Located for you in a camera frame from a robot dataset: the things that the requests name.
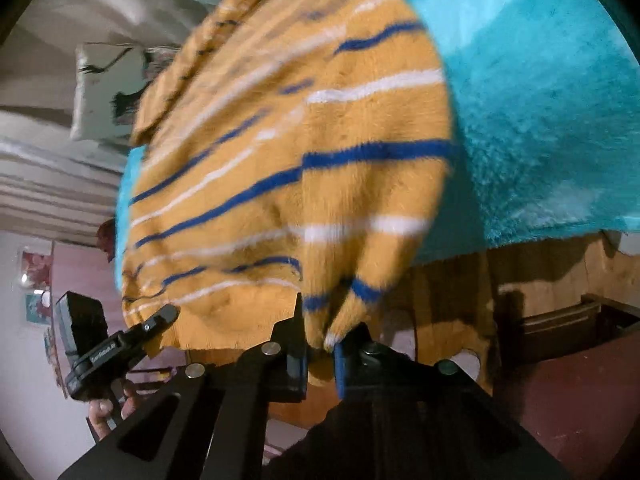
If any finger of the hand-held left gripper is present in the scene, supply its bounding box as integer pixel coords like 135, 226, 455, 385
125, 304, 181, 357

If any dark wooden furniture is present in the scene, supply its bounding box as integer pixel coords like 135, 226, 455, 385
517, 292, 640, 363

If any mustard striped sweater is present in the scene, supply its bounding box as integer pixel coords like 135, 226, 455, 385
121, 0, 458, 387

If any teal printed plush blanket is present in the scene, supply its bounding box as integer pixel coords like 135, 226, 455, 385
114, 0, 640, 293

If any wall poster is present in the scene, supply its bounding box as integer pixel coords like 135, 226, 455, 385
19, 249, 53, 325

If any person's left hand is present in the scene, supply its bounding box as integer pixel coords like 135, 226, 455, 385
88, 379, 147, 445

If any small bird print pillow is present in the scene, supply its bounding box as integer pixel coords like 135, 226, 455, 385
69, 42, 171, 142

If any dark red object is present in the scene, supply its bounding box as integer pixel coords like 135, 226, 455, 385
96, 219, 119, 263

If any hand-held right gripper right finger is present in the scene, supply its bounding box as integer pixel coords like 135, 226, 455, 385
320, 324, 573, 480

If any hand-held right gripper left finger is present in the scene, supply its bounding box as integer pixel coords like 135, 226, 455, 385
57, 292, 308, 480

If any wooden bed frame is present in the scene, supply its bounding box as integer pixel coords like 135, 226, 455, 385
267, 230, 640, 428

